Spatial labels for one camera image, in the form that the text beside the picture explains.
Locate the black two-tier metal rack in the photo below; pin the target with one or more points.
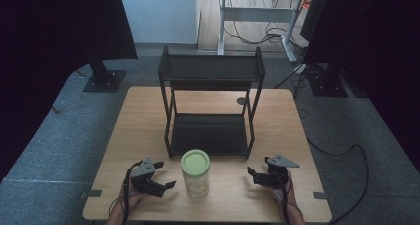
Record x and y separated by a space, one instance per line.
211 102

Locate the white power strip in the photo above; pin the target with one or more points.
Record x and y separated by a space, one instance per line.
300 68

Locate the dark curtain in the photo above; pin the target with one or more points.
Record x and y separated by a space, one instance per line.
373 53
49 53

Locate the person's right hand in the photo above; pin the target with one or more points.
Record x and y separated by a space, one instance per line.
286 193

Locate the black stand base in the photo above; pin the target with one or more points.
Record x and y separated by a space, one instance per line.
104 81
327 84

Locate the person's left hand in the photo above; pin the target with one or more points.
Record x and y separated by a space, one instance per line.
133 198

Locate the clear jar with green lid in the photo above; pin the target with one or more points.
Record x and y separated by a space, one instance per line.
195 173

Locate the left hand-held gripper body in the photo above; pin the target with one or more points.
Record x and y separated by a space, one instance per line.
144 172

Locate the grey-legged desk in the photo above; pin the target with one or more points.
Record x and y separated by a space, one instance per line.
254 14

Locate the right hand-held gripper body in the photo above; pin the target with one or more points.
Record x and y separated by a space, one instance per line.
276 172

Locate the round grey table grommet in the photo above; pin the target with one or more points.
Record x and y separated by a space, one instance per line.
241 101

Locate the grey tape strip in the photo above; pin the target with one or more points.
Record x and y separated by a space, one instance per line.
319 195
91 194

